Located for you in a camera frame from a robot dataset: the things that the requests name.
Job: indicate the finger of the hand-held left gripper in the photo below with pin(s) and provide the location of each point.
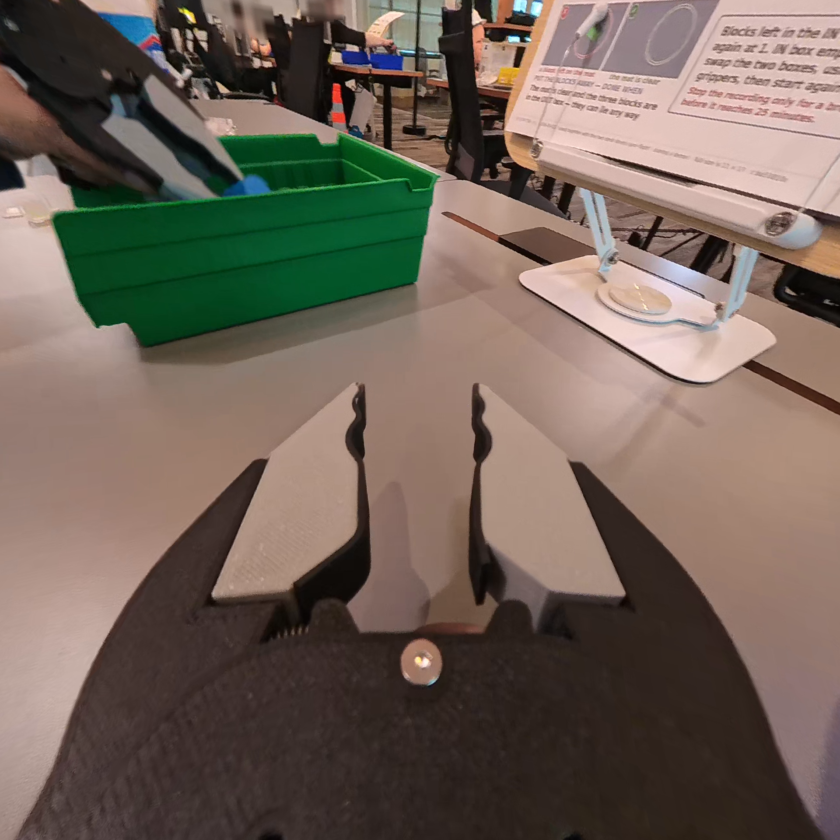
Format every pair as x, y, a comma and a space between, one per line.
184, 118
157, 164

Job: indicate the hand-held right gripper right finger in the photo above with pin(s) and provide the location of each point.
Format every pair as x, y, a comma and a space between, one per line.
551, 525

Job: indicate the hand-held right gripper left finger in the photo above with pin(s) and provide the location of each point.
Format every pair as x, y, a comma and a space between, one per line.
289, 525

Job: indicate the blue cylinder block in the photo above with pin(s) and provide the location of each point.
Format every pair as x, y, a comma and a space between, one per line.
248, 186

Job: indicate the green plastic bin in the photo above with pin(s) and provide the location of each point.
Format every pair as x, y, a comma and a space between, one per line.
262, 262

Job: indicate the person's left hand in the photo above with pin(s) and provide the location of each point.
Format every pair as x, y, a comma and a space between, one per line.
26, 124

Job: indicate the orange traffic cone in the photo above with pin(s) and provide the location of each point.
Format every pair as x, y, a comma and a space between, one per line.
338, 108

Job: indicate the small blue storage bin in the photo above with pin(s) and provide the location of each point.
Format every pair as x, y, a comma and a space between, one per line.
374, 60

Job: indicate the wooden background table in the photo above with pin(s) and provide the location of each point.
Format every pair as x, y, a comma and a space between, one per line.
387, 75

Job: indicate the wooden backing board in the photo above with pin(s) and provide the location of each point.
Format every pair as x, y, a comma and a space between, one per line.
814, 256

